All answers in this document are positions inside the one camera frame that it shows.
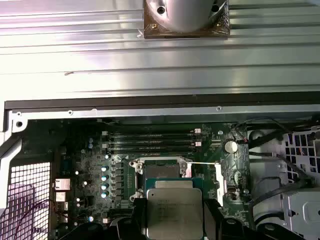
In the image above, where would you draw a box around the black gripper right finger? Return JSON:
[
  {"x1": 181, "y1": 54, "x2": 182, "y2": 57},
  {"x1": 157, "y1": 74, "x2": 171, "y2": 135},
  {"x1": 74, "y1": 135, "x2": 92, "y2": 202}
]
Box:
[{"x1": 202, "y1": 199, "x2": 303, "y2": 240}]

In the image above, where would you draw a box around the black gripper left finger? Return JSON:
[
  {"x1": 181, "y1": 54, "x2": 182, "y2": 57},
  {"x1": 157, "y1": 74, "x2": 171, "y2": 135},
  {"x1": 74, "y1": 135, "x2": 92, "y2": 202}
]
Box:
[{"x1": 58, "y1": 198, "x2": 149, "y2": 240}]

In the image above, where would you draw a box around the silver CPU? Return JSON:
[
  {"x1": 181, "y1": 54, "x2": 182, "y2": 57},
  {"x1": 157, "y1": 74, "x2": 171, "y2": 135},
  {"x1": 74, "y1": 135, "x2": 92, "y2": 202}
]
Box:
[{"x1": 144, "y1": 177, "x2": 208, "y2": 240}]

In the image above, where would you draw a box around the metal socket cover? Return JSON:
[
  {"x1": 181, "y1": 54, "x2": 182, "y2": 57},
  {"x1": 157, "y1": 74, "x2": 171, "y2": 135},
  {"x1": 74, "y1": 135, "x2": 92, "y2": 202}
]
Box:
[{"x1": 214, "y1": 163, "x2": 228, "y2": 201}]

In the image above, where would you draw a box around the metal locking lever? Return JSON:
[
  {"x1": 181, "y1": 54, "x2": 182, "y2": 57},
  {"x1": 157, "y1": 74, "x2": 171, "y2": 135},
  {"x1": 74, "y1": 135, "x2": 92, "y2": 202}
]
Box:
[{"x1": 186, "y1": 161, "x2": 220, "y2": 167}]

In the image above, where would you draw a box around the metal CPU socket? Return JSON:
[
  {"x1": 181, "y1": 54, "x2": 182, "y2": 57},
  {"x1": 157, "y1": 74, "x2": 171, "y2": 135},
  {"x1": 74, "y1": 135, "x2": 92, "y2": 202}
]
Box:
[{"x1": 128, "y1": 156, "x2": 195, "y2": 201}]

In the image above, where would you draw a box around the black RAM slot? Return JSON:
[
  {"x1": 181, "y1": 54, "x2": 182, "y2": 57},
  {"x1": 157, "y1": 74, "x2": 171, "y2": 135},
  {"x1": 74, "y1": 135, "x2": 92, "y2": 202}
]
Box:
[
  {"x1": 107, "y1": 127, "x2": 202, "y2": 138},
  {"x1": 107, "y1": 141, "x2": 203, "y2": 151},
  {"x1": 107, "y1": 138, "x2": 198, "y2": 145},
  {"x1": 107, "y1": 150, "x2": 198, "y2": 157}
]

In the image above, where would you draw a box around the internal USB port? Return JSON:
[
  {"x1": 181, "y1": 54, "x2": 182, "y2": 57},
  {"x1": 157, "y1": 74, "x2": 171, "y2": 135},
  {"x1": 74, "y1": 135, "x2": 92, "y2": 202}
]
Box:
[{"x1": 226, "y1": 186, "x2": 238, "y2": 201}]

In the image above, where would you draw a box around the green motherboard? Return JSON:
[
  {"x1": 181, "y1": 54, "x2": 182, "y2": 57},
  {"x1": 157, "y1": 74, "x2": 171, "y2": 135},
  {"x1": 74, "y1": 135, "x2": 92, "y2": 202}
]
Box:
[{"x1": 52, "y1": 119, "x2": 252, "y2": 240}]

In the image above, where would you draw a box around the round coin cell battery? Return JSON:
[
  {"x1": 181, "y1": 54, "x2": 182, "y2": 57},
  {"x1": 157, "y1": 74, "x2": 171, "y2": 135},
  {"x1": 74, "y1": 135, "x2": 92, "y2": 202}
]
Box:
[{"x1": 224, "y1": 139, "x2": 238, "y2": 154}]

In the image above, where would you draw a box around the silver rear port block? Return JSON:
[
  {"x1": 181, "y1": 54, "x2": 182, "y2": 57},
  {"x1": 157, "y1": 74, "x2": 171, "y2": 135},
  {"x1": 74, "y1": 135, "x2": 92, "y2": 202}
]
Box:
[
  {"x1": 55, "y1": 191, "x2": 69, "y2": 202},
  {"x1": 53, "y1": 177, "x2": 71, "y2": 191}
]

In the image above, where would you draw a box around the black PC case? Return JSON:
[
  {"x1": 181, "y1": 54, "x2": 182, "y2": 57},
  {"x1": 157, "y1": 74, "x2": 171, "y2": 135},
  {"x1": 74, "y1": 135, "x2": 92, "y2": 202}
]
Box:
[{"x1": 0, "y1": 94, "x2": 320, "y2": 240}]

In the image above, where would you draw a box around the thick black cable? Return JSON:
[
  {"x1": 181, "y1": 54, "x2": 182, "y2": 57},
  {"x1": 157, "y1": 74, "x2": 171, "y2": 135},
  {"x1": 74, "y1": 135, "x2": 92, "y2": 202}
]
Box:
[
  {"x1": 248, "y1": 149, "x2": 320, "y2": 191},
  {"x1": 249, "y1": 176, "x2": 303, "y2": 226}
]

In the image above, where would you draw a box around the brown square base plate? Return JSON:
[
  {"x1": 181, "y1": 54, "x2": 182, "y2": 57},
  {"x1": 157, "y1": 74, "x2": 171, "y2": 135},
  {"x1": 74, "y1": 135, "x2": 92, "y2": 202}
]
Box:
[{"x1": 143, "y1": 0, "x2": 231, "y2": 40}]

